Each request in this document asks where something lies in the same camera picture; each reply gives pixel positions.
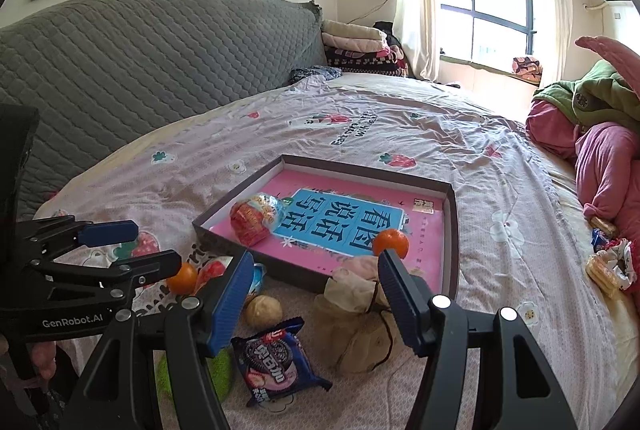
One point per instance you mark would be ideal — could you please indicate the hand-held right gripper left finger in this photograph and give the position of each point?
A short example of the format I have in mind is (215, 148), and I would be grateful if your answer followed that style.
(234, 305)

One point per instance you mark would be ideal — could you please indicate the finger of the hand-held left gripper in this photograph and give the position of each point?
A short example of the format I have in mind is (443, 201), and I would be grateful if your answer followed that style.
(107, 232)
(150, 266)

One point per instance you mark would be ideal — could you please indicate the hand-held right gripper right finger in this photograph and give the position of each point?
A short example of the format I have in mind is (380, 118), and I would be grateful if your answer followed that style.
(400, 305)

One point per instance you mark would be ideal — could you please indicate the red white snack packet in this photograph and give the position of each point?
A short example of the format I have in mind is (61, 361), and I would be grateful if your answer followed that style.
(212, 271)

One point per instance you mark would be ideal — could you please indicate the blue cookie packet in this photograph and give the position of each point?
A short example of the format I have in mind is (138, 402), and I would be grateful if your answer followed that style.
(275, 360)

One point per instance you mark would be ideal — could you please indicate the red snack bag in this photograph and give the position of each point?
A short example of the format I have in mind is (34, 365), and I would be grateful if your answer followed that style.
(255, 222)

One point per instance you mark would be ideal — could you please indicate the shallow cardboard box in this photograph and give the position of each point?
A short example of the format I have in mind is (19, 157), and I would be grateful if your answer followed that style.
(450, 230)

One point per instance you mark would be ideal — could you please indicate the person's left hand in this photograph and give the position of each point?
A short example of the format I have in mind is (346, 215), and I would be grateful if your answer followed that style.
(45, 357)

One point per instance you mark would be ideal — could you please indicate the round beige walnut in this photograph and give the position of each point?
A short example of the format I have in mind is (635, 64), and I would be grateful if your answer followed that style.
(262, 311)

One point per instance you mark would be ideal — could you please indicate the orange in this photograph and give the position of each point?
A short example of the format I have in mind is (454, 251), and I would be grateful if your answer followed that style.
(392, 241)
(181, 278)

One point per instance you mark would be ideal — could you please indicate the small blue snack packet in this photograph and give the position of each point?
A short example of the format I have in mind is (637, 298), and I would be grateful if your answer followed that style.
(256, 279)

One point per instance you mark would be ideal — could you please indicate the green fuzzy item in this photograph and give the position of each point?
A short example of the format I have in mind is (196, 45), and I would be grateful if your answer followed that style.
(225, 372)

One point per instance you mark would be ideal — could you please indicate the pink book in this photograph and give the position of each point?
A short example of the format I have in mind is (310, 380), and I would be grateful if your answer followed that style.
(425, 240)

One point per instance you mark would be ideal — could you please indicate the floral printed bedsheet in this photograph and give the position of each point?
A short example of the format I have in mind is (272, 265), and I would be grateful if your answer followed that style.
(350, 135)

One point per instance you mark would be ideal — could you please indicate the grey quilted headboard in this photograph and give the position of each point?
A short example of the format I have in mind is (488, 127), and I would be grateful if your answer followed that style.
(150, 60)

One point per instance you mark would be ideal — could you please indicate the blue wrapper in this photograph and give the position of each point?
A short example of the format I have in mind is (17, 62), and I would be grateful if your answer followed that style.
(598, 241)

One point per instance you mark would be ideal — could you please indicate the brown biscuit packet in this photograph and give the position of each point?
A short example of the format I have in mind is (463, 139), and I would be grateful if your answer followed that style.
(603, 225)

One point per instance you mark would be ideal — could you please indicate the snack packets by clothes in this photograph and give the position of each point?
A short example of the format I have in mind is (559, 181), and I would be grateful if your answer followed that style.
(625, 255)

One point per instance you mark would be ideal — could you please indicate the dark patterned folded blanket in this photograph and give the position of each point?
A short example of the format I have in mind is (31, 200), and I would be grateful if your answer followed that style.
(365, 65)

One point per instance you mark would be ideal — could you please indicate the dark patterned cloth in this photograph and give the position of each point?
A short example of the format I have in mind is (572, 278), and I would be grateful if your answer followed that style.
(315, 74)

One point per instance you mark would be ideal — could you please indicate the pile of pink green clothes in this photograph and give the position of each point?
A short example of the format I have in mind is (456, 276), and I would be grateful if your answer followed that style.
(607, 170)

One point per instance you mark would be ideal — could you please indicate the pink folded blanket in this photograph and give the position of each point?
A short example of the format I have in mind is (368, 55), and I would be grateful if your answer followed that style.
(357, 49)

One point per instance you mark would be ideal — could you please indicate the folded patterned cloth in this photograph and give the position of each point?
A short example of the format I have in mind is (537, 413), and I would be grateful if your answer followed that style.
(527, 69)

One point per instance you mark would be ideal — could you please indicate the black cloth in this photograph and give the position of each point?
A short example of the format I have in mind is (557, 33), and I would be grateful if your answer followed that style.
(385, 30)

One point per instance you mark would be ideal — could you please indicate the beige folded blanket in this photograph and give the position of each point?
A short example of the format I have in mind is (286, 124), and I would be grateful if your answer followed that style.
(350, 32)

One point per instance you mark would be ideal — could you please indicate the green garment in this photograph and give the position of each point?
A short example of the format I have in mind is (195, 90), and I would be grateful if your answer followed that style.
(595, 95)

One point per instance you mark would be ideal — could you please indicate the black framed window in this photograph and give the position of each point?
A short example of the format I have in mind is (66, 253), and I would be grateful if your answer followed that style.
(500, 15)

